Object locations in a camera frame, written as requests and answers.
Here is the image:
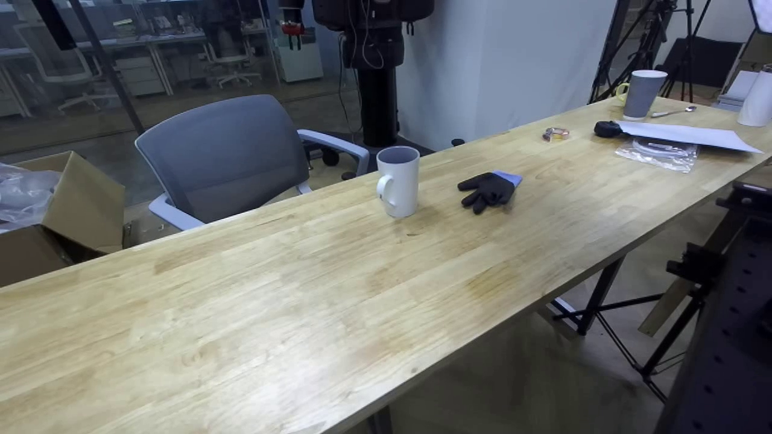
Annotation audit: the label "white ceramic mug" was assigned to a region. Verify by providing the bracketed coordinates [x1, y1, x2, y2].
[373, 145, 421, 221]

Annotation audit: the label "grey paper cup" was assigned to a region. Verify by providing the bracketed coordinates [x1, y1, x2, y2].
[622, 67, 670, 121]

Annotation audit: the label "black work glove blue cuff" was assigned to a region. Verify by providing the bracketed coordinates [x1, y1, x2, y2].
[456, 169, 525, 217]

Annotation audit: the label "grey mesh office chair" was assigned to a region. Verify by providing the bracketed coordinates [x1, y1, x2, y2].
[132, 91, 371, 233]

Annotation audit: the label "white machine with red part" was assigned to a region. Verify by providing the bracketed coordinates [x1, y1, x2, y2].
[271, 0, 325, 86]

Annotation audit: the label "small tape roll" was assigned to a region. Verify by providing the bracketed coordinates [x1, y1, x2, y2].
[540, 123, 572, 145]

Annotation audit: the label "distant office chair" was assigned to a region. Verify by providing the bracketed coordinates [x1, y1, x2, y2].
[201, 31, 263, 91]

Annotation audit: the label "black folding table legs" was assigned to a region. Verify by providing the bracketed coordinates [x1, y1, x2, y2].
[551, 254, 709, 406]

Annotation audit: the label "small black oval object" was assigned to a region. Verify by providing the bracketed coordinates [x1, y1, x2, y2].
[592, 119, 627, 140]

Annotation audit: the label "flat clear plastic bag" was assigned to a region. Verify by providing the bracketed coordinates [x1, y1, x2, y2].
[612, 137, 699, 175]

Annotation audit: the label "black tripod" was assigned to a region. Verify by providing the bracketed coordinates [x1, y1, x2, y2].
[588, 0, 703, 107]

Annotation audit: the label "brown cardboard box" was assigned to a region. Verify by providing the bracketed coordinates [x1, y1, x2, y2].
[0, 150, 127, 289]

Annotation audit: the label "wooden strip with clamp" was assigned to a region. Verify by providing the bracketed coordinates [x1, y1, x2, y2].
[636, 210, 754, 340]

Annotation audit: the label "silver pen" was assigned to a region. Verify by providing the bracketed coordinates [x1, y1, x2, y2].
[649, 101, 699, 121]

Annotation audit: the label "white paper sheets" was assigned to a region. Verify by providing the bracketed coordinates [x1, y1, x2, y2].
[614, 119, 763, 157]

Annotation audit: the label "black slanted pole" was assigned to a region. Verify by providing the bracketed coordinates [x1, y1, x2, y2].
[67, 0, 148, 136]

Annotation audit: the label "crumpled clear plastic bag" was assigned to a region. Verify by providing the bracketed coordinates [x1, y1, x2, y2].
[0, 162, 62, 236]

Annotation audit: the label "black optical breadboard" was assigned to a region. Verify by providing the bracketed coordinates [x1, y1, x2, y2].
[653, 181, 772, 434]

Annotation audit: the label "white paper roll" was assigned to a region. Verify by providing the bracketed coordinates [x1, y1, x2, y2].
[735, 70, 772, 131]

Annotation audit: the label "black pedestal stand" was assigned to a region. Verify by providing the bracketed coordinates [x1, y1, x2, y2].
[311, 0, 437, 154]

